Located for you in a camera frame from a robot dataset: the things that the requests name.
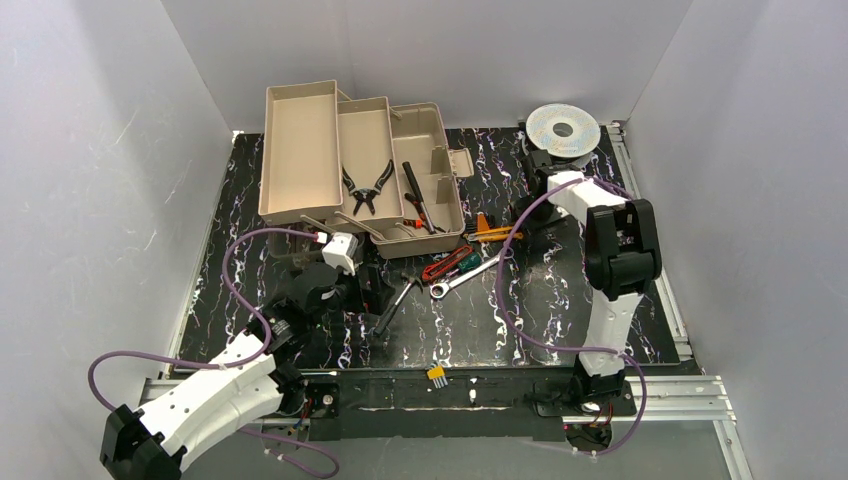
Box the black handled hammer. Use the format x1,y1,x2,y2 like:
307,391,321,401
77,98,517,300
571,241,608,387
370,274,423,338

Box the silver combination wrench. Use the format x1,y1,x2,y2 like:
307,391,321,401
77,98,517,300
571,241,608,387
430,254,501,300

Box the red utility knife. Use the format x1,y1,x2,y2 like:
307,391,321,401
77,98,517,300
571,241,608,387
421,245,474,284

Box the black grey wire stripper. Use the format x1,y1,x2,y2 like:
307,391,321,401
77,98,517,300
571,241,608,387
342,159,395,215

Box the green stubby screwdriver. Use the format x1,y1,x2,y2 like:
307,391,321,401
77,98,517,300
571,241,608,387
456,252,483,275

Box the beige plastic tool box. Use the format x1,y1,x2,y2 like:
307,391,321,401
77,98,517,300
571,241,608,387
258,80,474,259

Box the yellow black screwdriver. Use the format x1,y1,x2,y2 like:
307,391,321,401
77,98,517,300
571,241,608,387
402,162,436,234

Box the yellow utility knife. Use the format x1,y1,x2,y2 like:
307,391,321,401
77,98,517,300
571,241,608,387
467,227,512,243

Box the orange handled pliers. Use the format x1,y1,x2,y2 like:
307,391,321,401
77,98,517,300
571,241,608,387
403,192,437,234

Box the orange hex key set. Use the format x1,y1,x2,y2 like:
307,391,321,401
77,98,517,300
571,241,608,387
463,213,493,241

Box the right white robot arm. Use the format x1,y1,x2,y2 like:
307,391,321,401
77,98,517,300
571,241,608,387
524,150,662,403

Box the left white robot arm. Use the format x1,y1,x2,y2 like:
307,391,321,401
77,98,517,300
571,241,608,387
99,263,395,479

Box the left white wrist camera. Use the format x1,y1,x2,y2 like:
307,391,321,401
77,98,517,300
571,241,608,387
318,232,359,276

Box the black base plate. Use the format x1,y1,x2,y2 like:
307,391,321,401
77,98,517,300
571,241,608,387
306,367,639,441

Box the aluminium frame rail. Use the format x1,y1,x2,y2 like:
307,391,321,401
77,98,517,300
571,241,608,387
177,128,740,460

